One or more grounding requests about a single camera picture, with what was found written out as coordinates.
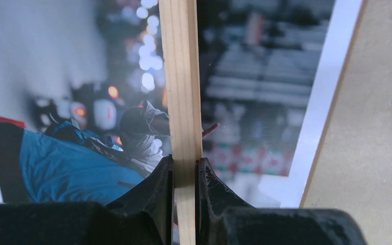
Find printed photo sheet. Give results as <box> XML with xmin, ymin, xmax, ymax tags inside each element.
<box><xmin>0</xmin><ymin>1</ymin><xmax>363</xmax><ymax>207</ymax></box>

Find wooden picture frame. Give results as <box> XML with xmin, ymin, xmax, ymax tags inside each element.
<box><xmin>159</xmin><ymin>0</ymin><xmax>203</xmax><ymax>244</ymax></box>

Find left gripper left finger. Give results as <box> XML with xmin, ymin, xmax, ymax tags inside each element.
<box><xmin>0</xmin><ymin>156</ymin><xmax>174</xmax><ymax>244</ymax></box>

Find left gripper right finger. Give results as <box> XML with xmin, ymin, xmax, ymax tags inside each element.
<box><xmin>195</xmin><ymin>158</ymin><xmax>367</xmax><ymax>245</ymax></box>

